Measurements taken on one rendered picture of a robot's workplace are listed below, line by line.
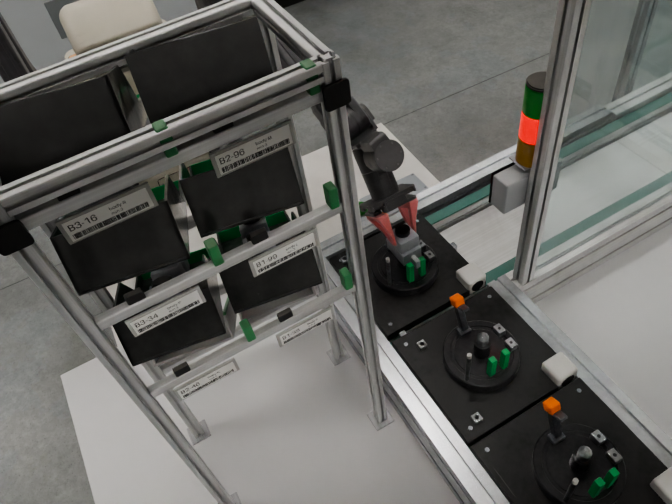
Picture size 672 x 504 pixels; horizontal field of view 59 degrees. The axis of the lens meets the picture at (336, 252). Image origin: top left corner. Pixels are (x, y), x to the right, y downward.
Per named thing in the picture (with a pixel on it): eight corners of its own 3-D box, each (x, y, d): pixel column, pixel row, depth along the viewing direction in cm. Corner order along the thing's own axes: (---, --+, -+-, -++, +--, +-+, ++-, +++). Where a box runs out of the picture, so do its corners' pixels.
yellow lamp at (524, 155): (509, 156, 103) (511, 134, 99) (531, 145, 104) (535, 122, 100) (528, 172, 100) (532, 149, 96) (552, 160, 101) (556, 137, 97)
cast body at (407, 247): (386, 247, 124) (384, 224, 119) (404, 237, 125) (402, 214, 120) (409, 273, 119) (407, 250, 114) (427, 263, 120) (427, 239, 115)
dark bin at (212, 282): (142, 282, 105) (125, 245, 102) (214, 257, 106) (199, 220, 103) (132, 367, 79) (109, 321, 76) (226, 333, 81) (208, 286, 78)
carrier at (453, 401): (391, 347, 117) (388, 311, 108) (490, 291, 123) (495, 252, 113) (468, 449, 103) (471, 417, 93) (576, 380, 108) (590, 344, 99)
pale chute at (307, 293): (242, 301, 124) (235, 281, 124) (302, 280, 126) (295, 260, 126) (240, 322, 97) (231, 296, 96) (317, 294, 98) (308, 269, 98)
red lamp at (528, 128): (511, 133, 99) (515, 109, 96) (535, 121, 100) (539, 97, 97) (532, 149, 96) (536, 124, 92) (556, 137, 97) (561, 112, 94)
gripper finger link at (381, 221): (423, 236, 116) (405, 192, 114) (392, 252, 115) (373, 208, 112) (408, 232, 123) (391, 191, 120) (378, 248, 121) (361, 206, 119)
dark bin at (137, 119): (55, 138, 80) (29, 84, 77) (149, 109, 82) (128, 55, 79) (0, 195, 55) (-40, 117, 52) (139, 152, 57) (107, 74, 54)
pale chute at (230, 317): (175, 335, 121) (168, 314, 121) (237, 313, 123) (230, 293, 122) (153, 367, 93) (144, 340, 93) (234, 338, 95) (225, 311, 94)
